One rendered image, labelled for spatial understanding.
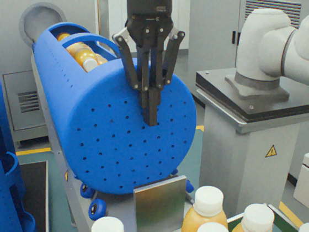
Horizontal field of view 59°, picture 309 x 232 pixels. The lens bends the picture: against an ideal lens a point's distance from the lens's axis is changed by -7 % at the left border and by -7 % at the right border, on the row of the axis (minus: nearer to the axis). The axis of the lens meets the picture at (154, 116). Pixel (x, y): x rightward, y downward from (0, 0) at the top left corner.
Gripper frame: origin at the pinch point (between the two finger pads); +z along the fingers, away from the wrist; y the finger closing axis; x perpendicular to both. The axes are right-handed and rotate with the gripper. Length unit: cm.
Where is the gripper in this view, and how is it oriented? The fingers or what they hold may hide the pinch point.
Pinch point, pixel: (149, 105)
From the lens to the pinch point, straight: 53.9
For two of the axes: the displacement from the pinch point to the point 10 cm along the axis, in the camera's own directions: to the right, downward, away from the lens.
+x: -4.2, -3.7, 8.3
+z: 0.0, 9.1, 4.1
